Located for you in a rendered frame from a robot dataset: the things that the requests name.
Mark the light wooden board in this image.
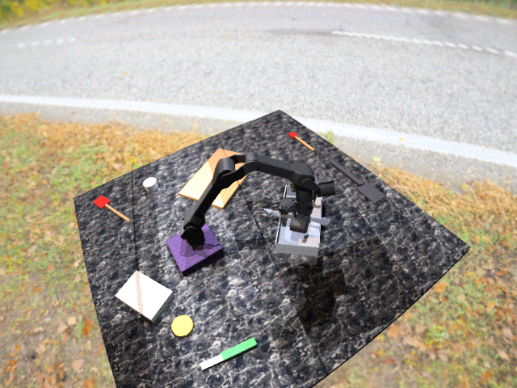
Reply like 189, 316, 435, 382
179, 150, 249, 209

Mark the white short cylinder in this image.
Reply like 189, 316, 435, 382
143, 178, 158, 192

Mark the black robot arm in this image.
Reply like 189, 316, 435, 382
180, 151, 335, 249

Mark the green and white flat bar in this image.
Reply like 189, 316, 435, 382
200, 337, 257, 370

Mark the yellow round disc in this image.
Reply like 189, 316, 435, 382
172, 315, 194, 337

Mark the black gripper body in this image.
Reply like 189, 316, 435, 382
289, 192, 317, 234

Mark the white flat box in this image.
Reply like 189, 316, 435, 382
116, 271, 174, 322

